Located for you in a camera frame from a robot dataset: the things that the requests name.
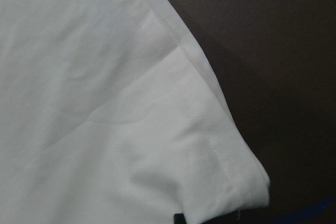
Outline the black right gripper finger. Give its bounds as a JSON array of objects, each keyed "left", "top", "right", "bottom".
[{"left": 173, "top": 213, "right": 185, "bottom": 224}]

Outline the cream long-sleeve cat shirt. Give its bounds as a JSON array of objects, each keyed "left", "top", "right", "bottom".
[{"left": 1, "top": 0, "right": 270, "bottom": 223}]

